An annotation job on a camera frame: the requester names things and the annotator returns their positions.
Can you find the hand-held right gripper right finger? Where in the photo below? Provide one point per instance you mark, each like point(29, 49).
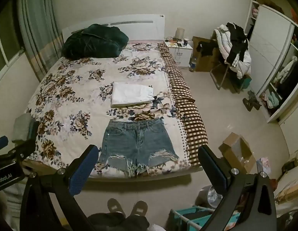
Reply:
point(214, 167)

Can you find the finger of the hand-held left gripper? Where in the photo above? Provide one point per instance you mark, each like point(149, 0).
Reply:
point(31, 138)
point(1, 142)

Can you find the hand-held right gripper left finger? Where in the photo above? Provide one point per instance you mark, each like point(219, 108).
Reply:
point(82, 170)

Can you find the blue denim shorts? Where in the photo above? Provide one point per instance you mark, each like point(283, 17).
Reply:
point(139, 142)

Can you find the folded white pants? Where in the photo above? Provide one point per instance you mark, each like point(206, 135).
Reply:
point(131, 93)

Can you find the grey cloth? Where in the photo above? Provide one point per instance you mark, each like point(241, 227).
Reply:
point(21, 127)

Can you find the open cardboard box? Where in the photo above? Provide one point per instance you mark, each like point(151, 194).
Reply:
point(232, 146)

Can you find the silver plastic bag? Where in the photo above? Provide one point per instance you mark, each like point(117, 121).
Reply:
point(209, 196)

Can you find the pink package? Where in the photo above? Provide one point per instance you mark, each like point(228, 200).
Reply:
point(263, 164)

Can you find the grey slipper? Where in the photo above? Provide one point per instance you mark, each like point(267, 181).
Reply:
point(116, 205)
point(139, 208)

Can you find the teal laundry basket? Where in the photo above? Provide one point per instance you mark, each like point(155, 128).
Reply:
point(180, 212)

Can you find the brown checked blanket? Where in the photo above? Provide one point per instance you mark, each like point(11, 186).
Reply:
point(190, 115)

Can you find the bed with floral sheet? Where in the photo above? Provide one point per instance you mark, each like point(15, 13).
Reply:
point(74, 89)

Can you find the dark small object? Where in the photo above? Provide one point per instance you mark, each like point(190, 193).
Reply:
point(252, 101)

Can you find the teal folded clothes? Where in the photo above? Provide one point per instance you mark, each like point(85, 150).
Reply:
point(272, 100)

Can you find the teal box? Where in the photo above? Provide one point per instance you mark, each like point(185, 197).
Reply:
point(245, 82)

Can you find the folding chair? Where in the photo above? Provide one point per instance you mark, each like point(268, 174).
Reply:
point(220, 76)

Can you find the window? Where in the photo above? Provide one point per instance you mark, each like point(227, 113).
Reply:
point(7, 45)

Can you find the tall cardboard box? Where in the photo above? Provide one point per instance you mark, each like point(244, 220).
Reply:
point(203, 63)

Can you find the plastic water bottle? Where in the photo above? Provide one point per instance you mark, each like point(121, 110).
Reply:
point(193, 64)

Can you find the white padded jacket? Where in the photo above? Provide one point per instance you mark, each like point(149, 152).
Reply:
point(243, 63)

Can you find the dark green blanket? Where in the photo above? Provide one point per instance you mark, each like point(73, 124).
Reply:
point(93, 42)

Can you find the white nightstand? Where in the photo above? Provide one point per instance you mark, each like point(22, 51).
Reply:
point(184, 54)

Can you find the black garment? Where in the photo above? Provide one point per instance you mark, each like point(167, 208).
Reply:
point(206, 47)

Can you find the green curtain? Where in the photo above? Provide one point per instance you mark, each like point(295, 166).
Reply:
point(36, 16)

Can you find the white hanging garment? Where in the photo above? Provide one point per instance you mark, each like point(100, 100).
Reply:
point(287, 69)

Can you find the dark cup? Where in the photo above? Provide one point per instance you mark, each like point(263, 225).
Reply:
point(185, 41)

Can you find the black clothes pile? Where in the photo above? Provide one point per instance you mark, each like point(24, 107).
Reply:
point(236, 36)

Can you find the white wardrobe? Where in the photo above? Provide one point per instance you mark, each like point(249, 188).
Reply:
point(267, 41)

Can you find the white table lamp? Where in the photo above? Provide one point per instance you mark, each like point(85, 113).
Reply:
point(179, 33)

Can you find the white headboard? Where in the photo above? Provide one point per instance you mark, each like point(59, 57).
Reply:
point(139, 30)

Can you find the wooden bed frame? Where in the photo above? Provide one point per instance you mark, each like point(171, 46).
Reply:
point(139, 176)

